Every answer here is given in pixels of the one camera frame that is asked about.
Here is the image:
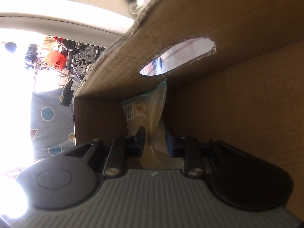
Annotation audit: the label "grey sheet with circles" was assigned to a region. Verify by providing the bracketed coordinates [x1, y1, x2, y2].
[30, 88, 78, 161]

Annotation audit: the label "beige plastic packet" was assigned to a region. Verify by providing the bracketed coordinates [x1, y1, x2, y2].
[121, 78, 188, 169]

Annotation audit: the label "light blue packet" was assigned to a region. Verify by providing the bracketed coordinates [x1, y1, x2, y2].
[155, 79, 167, 95]

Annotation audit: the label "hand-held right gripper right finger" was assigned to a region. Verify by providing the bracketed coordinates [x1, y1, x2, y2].
[166, 127, 240, 177]

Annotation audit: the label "black bicycle saddle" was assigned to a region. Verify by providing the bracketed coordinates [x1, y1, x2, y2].
[60, 81, 74, 106]

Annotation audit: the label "brown cardboard box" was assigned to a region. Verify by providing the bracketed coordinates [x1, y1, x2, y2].
[74, 0, 304, 221]

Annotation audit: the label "folded wheelchair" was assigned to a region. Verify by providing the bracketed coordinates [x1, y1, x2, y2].
[64, 40, 105, 81]

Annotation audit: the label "red plastic bag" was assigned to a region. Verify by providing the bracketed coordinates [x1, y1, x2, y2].
[45, 47, 67, 70]

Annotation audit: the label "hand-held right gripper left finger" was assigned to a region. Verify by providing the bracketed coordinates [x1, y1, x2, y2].
[65, 126, 146, 177]

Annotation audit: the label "blue hanging clothes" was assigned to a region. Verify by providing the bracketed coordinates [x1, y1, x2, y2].
[24, 44, 40, 69]

